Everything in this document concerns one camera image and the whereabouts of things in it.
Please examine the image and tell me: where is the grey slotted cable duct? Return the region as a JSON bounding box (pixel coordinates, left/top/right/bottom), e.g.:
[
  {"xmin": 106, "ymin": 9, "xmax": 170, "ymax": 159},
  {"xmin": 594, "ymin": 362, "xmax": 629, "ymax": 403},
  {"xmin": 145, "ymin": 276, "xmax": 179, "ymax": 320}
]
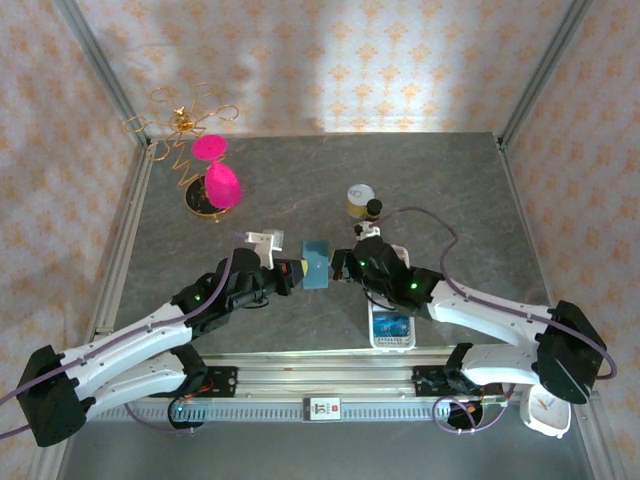
[{"xmin": 74, "ymin": 401, "xmax": 526, "ymax": 425}]

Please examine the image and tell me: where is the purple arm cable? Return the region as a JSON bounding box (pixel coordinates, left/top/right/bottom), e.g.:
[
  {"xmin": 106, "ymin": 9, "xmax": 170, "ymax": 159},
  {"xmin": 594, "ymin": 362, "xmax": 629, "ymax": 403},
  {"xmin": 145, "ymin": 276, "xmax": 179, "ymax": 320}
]
[
  {"xmin": 377, "ymin": 206, "xmax": 619, "ymax": 436},
  {"xmin": 0, "ymin": 232, "xmax": 241, "ymax": 441}
]

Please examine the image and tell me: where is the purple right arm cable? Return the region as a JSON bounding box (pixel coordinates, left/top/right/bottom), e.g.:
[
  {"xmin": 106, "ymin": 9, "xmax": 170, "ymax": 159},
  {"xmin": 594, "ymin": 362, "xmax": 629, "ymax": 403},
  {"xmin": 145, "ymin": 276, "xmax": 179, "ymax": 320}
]
[{"xmin": 377, "ymin": 206, "xmax": 619, "ymax": 436}]

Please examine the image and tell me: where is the blue leather card holder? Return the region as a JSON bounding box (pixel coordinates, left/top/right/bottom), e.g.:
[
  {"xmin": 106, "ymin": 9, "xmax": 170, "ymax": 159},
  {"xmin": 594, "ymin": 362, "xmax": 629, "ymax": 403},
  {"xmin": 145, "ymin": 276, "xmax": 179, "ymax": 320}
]
[{"xmin": 300, "ymin": 238, "xmax": 332, "ymax": 292}]

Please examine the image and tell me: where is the aluminium table side rail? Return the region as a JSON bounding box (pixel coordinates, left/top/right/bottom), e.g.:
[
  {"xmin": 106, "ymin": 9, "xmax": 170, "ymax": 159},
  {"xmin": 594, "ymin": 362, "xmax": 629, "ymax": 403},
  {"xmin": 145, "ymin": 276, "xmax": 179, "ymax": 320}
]
[
  {"xmin": 92, "ymin": 142, "xmax": 156, "ymax": 336},
  {"xmin": 495, "ymin": 133, "xmax": 619, "ymax": 480}
]

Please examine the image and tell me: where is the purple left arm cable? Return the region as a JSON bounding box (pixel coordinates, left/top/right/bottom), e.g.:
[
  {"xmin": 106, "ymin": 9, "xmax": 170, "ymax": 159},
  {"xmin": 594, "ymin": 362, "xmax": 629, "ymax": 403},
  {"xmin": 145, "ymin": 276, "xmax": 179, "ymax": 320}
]
[{"xmin": 0, "ymin": 232, "xmax": 241, "ymax": 441}]

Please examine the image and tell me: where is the white number label tag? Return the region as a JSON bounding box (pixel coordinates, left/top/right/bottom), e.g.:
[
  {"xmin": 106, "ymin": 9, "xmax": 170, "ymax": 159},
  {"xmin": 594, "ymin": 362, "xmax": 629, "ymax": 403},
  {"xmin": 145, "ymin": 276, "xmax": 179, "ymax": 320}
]
[{"xmin": 302, "ymin": 395, "xmax": 343, "ymax": 423}]

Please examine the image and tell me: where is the white alarm clock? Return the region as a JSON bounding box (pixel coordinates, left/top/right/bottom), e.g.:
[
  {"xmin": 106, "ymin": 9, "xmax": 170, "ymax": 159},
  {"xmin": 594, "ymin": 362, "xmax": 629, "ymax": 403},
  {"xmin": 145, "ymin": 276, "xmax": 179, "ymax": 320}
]
[{"xmin": 518, "ymin": 383, "xmax": 573, "ymax": 440}]

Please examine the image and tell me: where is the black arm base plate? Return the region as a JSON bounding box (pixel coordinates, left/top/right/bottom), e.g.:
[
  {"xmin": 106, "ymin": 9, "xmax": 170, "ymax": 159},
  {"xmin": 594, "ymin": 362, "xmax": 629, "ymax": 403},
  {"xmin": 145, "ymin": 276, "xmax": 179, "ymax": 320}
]
[
  {"xmin": 149, "ymin": 366, "xmax": 239, "ymax": 400},
  {"xmin": 412, "ymin": 366, "xmax": 504, "ymax": 401}
]

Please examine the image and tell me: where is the gold wire glass rack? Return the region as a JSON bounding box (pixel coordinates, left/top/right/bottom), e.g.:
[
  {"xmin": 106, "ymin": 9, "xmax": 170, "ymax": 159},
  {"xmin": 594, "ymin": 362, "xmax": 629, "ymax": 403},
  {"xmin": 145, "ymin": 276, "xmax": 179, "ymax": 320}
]
[{"xmin": 124, "ymin": 81, "xmax": 240, "ymax": 225}]

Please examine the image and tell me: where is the yellow tin can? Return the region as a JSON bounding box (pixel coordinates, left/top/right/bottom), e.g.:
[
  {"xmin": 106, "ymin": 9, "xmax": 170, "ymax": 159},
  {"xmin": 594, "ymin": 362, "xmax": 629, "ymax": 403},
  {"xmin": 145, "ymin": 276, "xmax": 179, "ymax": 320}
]
[{"xmin": 345, "ymin": 183, "xmax": 377, "ymax": 220}]

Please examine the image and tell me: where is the blue VIP card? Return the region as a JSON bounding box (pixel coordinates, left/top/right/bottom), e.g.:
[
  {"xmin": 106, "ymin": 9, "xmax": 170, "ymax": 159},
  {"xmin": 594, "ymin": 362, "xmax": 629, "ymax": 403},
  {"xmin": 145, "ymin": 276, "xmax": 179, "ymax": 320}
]
[{"xmin": 373, "ymin": 313, "xmax": 413, "ymax": 339}]

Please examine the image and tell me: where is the aluminium frame post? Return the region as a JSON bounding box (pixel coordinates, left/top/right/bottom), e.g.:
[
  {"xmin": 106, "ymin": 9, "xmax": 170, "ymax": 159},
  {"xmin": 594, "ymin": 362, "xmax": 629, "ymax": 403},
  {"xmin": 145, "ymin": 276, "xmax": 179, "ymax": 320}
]
[
  {"xmin": 497, "ymin": 0, "xmax": 596, "ymax": 151},
  {"xmin": 52, "ymin": 0, "xmax": 154, "ymax": 149}
]

